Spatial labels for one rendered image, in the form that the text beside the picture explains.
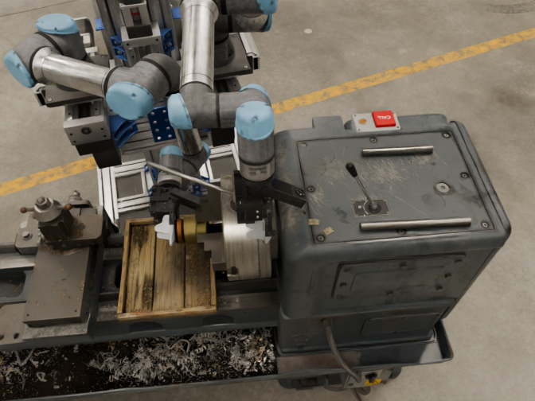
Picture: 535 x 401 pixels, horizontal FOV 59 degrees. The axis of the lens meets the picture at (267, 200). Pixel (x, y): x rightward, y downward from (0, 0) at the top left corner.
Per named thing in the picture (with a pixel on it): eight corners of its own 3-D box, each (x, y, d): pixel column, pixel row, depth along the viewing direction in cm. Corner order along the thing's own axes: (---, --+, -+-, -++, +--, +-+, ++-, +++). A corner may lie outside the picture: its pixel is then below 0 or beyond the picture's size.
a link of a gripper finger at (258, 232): (246, 243, 116) (244, 215, 110) (271, 241, 116) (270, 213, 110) (247, 253, 114) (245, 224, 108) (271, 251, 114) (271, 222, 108)
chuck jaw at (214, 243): (235, 230, 138) (237, 264, 131) (236, 239, 142) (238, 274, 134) (197, 232, 138) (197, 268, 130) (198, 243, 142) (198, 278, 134)
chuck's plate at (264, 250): (261, 199, 164) (262, 151, 135) (270, 289, 150) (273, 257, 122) (251, 200, 163) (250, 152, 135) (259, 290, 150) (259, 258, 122)
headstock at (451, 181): (426, 184, 179) (460, 107, 147) (470, 303, 151) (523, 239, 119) (268, 197, 175) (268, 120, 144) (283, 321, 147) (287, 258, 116)
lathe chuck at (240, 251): (251, 200, 163) (250, 152, 135) (259, 290, 150) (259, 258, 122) (224, 202, 163) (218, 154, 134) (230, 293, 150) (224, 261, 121)
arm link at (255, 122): (273, 96, 96) (275, 118, 90) (274, 142, 103) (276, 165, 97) (234, 98, 96) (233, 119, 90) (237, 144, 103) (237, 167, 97)
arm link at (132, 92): (44, 60, 160) (176, 96, 141) (10, 86, 152) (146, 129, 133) (26, 27, 151) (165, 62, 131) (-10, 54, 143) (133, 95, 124)
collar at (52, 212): (64, 199, 143) (60, 193, 141) (59, 221, 139) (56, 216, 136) (37, 201, 143) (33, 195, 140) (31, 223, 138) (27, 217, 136)
